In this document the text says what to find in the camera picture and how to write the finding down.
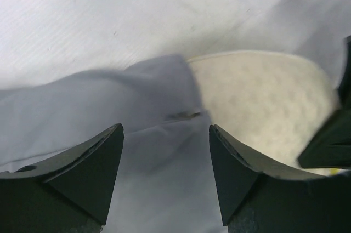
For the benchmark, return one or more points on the cream pillow yellow edge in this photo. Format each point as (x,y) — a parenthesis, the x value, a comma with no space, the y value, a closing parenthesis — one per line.
(271,103)

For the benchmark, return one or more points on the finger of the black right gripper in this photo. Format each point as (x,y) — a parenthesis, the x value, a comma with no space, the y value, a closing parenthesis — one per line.
(330,146)

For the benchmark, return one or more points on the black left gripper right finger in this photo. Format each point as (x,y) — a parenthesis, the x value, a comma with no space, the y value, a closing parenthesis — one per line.
(259,194)

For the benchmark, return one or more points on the grey pillowcase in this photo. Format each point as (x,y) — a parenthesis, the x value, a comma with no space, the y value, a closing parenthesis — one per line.
(165,180)

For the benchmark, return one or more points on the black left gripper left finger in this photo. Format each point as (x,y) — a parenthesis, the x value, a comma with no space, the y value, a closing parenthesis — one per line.
(68,192)

